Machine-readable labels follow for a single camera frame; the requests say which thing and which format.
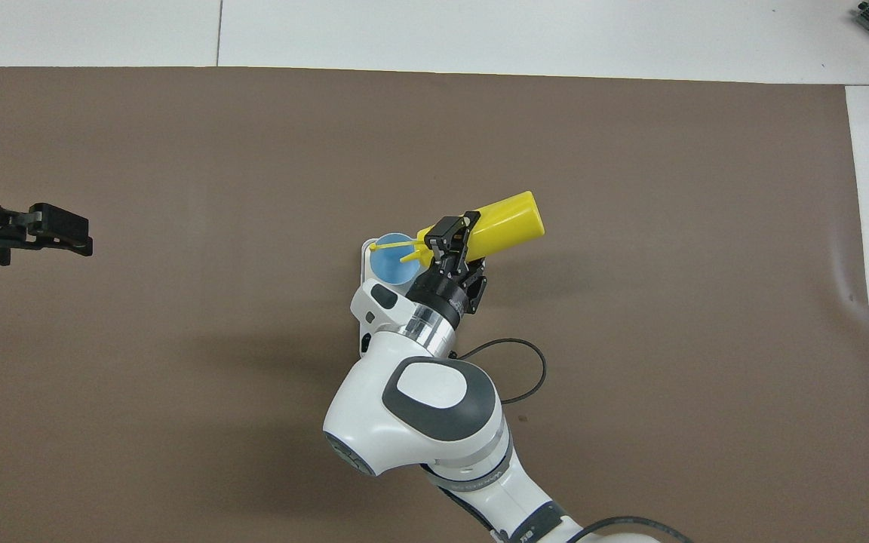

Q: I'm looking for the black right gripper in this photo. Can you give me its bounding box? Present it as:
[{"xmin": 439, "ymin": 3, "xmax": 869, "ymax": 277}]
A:
[{"xmin": 407, "ymin": 210, "xmax": 489, "ymax": 318}]

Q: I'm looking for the yellow squeeze bottle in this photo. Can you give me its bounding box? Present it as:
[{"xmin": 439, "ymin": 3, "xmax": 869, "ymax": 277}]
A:
[{"xmin": 369, "ymin": 191, "xmax": 546, "ymax": 265}]

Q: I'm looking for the light blue plastic cup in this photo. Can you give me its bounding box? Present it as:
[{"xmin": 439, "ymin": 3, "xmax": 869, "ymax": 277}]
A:
[{"xmin": 369, "ymin": 232, "xmax": 425, "ymax": 287}]

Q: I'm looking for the silver digital kitchen scale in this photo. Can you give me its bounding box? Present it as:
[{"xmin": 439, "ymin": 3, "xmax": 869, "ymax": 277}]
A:
[{"xmin": 359, "ymin": 238, "xmax": 376, "ymax": 360}]

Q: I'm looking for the brown table mat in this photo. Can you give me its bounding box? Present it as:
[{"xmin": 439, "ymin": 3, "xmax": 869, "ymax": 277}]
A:
[{"xmin": 0, "ymin": 66, "xmax": 869, "ymax": 543}]

